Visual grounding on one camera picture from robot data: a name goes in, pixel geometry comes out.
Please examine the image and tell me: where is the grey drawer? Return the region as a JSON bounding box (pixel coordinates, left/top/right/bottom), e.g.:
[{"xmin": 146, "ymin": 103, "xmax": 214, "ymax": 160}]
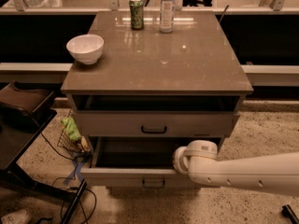
[
  {"xmin": 79, "ymin": 136, "xmax": 222, "ymax": 189},
  {"xmin": 73, "ymin": 111, "xmax": 239, "ymax": 137}
]

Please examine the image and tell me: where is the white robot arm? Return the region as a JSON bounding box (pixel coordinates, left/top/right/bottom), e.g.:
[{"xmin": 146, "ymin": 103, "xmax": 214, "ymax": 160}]
[{"xmin": 173, "ymin": 140, "xmax": 299, "ymax": 196}]

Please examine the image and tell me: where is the grey drawer cabinet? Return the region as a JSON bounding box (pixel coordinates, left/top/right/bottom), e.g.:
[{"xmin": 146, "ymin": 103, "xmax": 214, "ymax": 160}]
[{"xmin": 60, "ymin": 10, "xmax": 254, "ymax": 189}]

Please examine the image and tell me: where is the green plush toy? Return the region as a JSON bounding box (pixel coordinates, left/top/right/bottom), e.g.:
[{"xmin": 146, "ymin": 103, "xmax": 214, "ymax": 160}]
[{"xmin": 61, "ymin": 117, "xmax": 81, "ymax": 141}]

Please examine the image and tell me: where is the white ceramic bowl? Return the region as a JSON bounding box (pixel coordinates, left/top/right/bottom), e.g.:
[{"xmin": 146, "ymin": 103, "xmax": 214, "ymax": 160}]
[{"xmin": 66, "ymin": 35, "xmax": 104, "ymax": 64}]

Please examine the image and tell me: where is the blue tape cross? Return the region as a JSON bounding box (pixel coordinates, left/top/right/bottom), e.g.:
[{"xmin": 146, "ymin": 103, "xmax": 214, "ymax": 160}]
[{"xmin": 63, "ymin": 160, "xmax": 85, "ymax": 185}]

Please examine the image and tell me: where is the green soda can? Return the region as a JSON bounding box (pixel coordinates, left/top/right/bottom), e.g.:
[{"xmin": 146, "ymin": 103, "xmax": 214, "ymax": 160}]
[{"xmin": 129, "ymin": 0, "xmax": 144, "ymax": 30}]

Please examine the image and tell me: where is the clear plastic water bottle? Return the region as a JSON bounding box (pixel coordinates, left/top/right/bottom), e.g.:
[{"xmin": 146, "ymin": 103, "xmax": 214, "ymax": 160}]
[{"xmin": 159, "ymin": 0, "xmax": 176, "ymax": 33}]

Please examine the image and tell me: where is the dark brown tray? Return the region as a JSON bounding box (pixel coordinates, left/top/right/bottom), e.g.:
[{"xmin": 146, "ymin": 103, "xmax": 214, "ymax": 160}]
[{"xmin": 0, "ymin": 81, "xmax": 55, "ymax": 123}]

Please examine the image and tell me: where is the black side table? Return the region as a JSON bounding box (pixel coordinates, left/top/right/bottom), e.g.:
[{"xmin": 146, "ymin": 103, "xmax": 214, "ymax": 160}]
[{"xmin": 0, "ymin": 109, "xmax": 87, "ymax": 224}]

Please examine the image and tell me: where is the metal railing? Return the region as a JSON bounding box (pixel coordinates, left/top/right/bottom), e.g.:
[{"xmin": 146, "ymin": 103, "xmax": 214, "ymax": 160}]
[{"xmin": 0, "ymin": 0, "xmax": 299, "ymax": 16}]

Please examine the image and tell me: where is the white shoe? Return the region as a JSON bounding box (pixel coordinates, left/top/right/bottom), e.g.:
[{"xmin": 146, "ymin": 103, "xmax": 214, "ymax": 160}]
[{"xmin": 0, "ymin": 209, "xmax": 31, "ymax": 224}]

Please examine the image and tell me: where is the black object floor corner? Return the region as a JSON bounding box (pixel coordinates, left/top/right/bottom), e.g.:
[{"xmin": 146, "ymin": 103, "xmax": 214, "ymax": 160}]
[{"xmin": 282, "ymin": 204, "xmax": 299, "ymax": 224}]

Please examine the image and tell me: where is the wire basket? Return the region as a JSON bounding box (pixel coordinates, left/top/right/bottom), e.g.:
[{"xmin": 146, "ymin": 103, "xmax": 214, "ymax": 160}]
[{"xmin": 58, "ymin": 112, "xmax": 91, "ymax": 157}]

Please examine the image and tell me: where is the black cable on floor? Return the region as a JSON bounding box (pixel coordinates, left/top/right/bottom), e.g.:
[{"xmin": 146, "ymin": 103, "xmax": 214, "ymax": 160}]
[{"xmin": 40, "ymin": 133, "xmax": 98, "ymax": 224}]

